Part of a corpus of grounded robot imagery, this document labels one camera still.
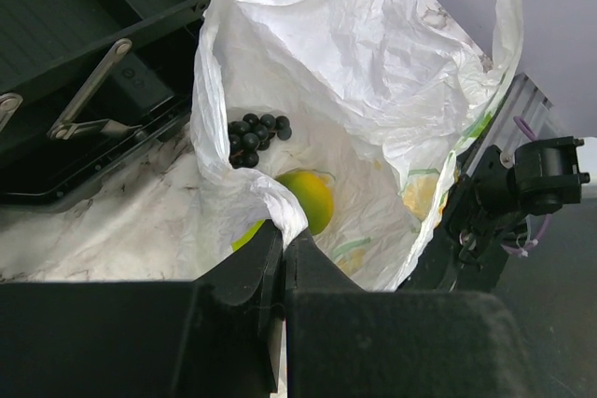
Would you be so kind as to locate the green fake pear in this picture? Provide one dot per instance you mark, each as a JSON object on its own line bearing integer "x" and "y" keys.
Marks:
{"x": 247, "y": 236}

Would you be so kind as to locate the black fake grape bunch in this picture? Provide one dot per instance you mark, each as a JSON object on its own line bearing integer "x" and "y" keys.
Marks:
{"x": 253, "y": 134}

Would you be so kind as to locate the white plastic bag lemon print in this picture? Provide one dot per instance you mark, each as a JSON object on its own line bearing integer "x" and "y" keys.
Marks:
{"x": 380, "y": 103}

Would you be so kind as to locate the yellow green fake mango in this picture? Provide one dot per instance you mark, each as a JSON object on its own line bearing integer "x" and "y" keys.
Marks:
{"x": 314, "y": 197}

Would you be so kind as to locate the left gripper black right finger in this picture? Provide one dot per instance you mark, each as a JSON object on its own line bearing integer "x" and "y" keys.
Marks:
{"x": 343, "y": 341}

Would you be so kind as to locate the black plastic toolbox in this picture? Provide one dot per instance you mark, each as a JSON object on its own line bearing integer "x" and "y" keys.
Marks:
{"x": 84, "y": 85}

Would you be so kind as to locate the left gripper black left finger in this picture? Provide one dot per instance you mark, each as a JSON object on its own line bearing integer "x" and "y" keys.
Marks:
{"x": 216, "y": 336}

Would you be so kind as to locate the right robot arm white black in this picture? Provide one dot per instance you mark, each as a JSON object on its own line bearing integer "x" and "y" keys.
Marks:
{"x": 508, "y": 174}

